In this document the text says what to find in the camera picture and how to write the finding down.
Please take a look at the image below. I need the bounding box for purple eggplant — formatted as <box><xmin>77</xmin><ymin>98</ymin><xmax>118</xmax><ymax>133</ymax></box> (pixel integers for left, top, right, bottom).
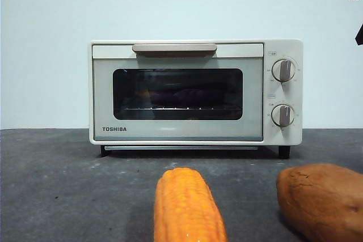
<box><xmin>136</xmin><ymin>88</ymin><xmax>225</xmax><ymax>105</ymax></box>

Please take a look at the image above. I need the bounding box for small-dial beige oven knob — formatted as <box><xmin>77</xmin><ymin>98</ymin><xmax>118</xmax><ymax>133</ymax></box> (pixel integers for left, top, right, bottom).
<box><xmin>271</xmin><ymin>104</ymin><xmax>296</xmax><ymax>128</ymax></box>

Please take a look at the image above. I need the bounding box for cream Toshiba toaster oven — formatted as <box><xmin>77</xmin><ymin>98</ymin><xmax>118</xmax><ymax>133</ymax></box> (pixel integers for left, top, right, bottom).
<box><xmin>88</xmin><ymin>38</ymin><xmax>304</xmax><ymax>158</ymax></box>

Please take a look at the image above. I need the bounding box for orange corn cob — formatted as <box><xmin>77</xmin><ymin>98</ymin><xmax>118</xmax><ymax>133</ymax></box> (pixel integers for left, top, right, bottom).
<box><xmin>154</xmin><ymin>167</ymin><xmax>229</xmax><ymax>242</ymax></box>

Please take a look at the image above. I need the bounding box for brown sweet potato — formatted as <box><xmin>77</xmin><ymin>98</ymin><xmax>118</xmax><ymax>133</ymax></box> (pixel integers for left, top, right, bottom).
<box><xmin>276</xmin><ymin>163</ymin><xmax>363</xmax><ymax>242</ymax></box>

